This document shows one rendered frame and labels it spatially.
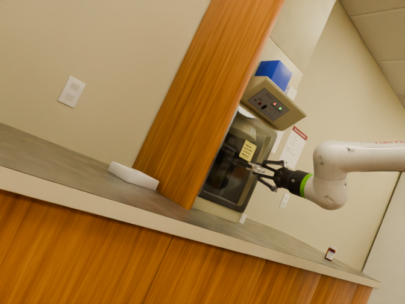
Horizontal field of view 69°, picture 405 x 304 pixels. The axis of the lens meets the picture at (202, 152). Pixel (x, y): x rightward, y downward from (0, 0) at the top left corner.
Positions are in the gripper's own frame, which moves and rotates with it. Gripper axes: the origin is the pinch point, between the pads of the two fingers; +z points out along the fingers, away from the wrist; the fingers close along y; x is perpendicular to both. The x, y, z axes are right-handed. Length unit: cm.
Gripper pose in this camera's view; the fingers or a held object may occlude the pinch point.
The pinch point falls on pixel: (254, 167)
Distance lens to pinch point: 128.2
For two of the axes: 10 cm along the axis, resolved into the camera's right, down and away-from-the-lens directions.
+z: -5.9, -2.0, 7.9
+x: -7.4, -2.7, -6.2
